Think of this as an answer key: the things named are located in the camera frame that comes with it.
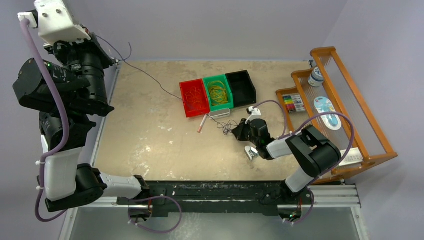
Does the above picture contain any white grey stapler case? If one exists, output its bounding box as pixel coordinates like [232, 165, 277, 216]
[208, 108, 231, 120]

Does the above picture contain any box of coloured markers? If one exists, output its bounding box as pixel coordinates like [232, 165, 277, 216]
[282, 94, 306, 113]

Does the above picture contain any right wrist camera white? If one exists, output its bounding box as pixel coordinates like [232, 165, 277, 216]
[245, 106, 262, 124]

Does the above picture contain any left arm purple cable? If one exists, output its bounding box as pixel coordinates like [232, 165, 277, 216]
[19, 18, 183, 234]

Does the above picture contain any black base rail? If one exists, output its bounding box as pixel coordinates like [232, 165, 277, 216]
[117, 180, 313, 219]

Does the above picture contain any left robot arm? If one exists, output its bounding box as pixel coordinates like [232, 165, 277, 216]
[13, 33, 150, 213]

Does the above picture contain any white marker orange cap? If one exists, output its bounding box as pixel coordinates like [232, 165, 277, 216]
[197, 114, 209, 134]

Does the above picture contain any red plastic bin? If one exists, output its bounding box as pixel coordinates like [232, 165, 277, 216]
[179, 78, 210, 118]

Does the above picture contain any white round jar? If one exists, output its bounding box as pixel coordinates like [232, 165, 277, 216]
[307, 66, 325, 88]

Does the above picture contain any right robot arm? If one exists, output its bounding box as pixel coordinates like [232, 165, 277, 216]
[231, 118, 342, 204]

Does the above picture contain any coiled yellow cable in bin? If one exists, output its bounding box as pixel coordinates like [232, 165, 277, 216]
[207, 81, 230, 104]

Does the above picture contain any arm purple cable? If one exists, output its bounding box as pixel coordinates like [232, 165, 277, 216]
[253, 100, 355, 226]
[19, 18, 183, 234]

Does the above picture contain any blue white blister pack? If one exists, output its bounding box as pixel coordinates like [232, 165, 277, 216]
[313, 96, 342, 131]

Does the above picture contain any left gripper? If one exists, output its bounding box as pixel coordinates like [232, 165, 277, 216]
[43, 23, 116, 112]

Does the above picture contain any green plastic bin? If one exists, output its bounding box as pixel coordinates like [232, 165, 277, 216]
[202, 74, 234, 112]

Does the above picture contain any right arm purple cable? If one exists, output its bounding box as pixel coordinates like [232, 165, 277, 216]
[253, 100, 355, 226]

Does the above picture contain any wooden shelf rack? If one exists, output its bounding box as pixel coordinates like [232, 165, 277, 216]
[275, 46, 398, 184]

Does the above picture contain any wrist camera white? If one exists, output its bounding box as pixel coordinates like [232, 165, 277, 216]
[245, 106, 262, 124]
[17, 0, 92, 45]

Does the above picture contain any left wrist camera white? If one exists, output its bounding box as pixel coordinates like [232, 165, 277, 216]
[17, 0, 92, 45]

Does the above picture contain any black plastic bin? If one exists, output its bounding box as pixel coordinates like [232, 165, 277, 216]
[225, 70, 257, 108]

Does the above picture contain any white label box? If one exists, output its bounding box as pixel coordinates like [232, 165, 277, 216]
[338, 147, 363, 167]

